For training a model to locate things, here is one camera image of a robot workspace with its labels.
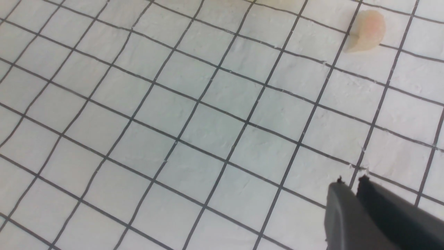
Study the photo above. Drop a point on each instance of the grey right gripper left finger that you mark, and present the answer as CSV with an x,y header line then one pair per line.
x,y
347,224

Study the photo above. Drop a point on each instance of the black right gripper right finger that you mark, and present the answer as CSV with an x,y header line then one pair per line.
x,y
405,225

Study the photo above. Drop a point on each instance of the white black grid tablecloth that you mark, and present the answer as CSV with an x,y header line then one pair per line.
x,y
210,124

